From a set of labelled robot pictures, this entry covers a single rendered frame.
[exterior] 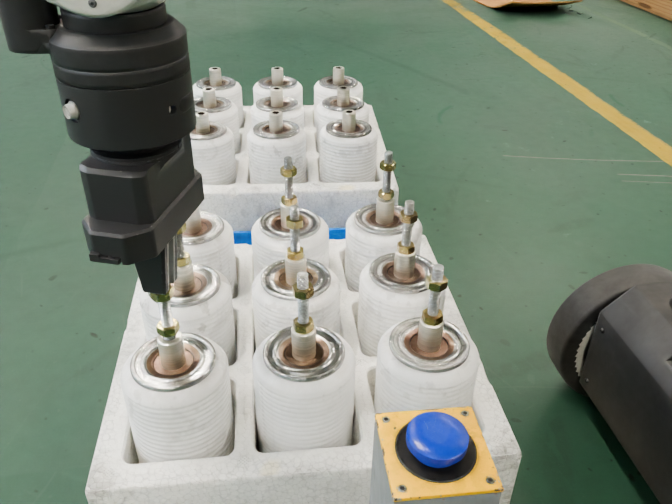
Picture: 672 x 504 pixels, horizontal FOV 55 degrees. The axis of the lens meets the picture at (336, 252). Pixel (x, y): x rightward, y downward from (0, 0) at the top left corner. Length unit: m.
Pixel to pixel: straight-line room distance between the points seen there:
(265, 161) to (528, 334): 0.50
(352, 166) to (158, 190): 0.61
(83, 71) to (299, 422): 0.34
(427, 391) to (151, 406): 0.24
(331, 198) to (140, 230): 0.60
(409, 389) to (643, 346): 0.30
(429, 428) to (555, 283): 0.78
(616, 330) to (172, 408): 0.51
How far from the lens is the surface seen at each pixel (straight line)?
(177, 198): 0.50
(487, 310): 1.09
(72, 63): 0.44
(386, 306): 0.68
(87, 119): 0.45
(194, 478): 0.60
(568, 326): 0.87
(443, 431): 0.43
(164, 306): 0.56
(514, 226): 1.34
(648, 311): 0.81
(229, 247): 0.79
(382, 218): 0.79
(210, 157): 1.04
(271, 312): 0.67
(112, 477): 0.62
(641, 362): 0.78
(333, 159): 1.04
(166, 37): 0.44
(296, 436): 0.61
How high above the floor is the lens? 0.65
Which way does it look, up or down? 33 degrees down
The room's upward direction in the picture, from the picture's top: 1 degrees clockwise
